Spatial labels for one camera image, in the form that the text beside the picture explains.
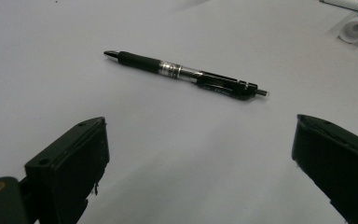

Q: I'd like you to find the black retractable pen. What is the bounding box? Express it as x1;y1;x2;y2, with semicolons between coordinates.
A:
103;49;269;102

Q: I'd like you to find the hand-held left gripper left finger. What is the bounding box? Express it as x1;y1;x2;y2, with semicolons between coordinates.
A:
23;116;111;224

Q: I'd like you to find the green and white glue stick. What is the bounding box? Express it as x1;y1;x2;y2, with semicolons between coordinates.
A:
326;5;358;49

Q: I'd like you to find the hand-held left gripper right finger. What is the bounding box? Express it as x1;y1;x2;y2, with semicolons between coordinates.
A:
291;114;358;224

